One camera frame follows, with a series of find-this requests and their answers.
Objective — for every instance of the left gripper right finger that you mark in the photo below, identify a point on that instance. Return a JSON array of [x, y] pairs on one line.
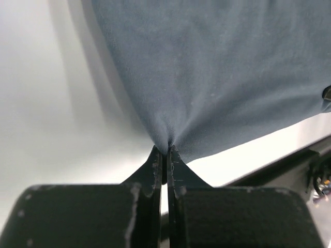
[[239, 216]]

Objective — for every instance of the grey-blue t shirt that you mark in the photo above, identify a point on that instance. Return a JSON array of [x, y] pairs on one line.
[[206, 76]]

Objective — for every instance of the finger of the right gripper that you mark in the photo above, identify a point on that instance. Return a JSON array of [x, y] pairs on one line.
[[326, 94]]

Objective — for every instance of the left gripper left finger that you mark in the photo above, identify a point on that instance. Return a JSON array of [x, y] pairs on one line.
[[91, 215]]

